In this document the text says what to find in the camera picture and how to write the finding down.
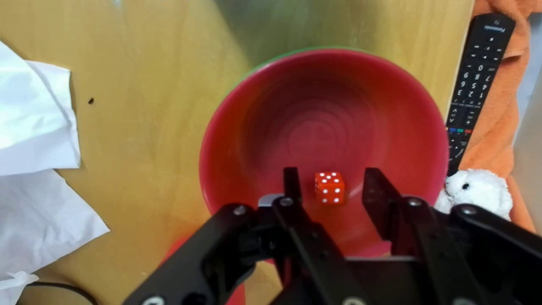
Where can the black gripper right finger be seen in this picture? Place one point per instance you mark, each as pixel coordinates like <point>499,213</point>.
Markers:
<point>463,255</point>

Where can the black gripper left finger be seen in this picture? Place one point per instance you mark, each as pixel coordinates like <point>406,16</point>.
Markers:
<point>255,248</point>

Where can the red dice with white dots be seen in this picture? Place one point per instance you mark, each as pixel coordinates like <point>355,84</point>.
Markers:
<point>331,187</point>

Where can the red bowl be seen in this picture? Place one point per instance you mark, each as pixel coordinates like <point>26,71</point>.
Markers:
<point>340,113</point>

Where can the white plush toy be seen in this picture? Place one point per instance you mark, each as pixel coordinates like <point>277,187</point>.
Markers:
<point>480,193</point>

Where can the orange cloth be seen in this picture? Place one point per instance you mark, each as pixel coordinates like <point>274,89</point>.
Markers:
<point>501,138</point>

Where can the light wooden dresser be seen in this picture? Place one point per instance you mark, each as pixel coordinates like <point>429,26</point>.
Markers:
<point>142,113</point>

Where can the black remote control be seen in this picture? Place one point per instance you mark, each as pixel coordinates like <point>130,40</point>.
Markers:
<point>480,74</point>

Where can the white crumpled tissue paper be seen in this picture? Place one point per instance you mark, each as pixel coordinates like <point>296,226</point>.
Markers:
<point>35,113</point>

